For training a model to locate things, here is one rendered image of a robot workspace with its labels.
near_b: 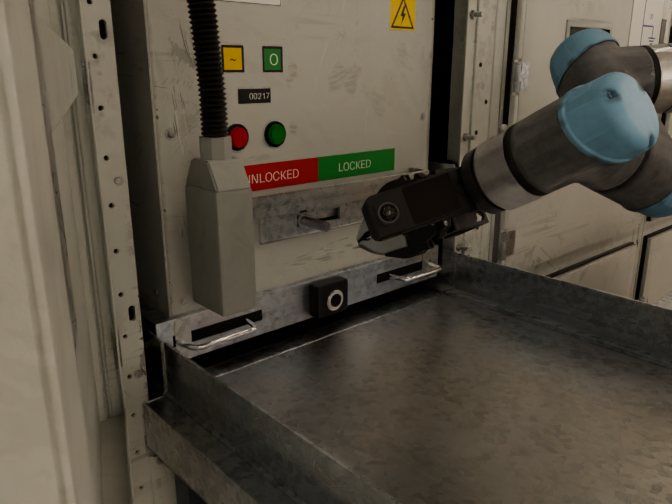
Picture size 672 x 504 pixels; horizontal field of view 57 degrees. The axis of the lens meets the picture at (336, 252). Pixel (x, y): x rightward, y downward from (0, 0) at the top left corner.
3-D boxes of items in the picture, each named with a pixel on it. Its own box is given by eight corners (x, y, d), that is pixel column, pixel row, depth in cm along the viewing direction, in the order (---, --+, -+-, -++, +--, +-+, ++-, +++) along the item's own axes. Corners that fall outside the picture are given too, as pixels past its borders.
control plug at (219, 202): (258, 308, 72) (253, 159, 67) (223, 319, 69) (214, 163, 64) (223, 291, 78) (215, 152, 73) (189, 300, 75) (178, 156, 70)
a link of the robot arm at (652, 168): (675, 112, 65) (614, 71, 59) (724, 194, 59) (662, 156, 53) (611, 158, 70) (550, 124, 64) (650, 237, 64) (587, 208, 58)
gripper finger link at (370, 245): (392, 259, 81) (442, 237, 73) (359, 267, 77) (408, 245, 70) (384, 236, 81) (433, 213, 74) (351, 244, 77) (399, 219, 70)
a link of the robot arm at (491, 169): (520, 201, 56) (490, 120, 57) (483, 217, 60) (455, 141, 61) (563, 192, 61) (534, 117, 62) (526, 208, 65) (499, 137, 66)
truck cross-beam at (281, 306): (437, 276, 111) (439, 244, 109) (159, 369, 76) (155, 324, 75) (416, 269, 114) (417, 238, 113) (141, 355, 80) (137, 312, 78)
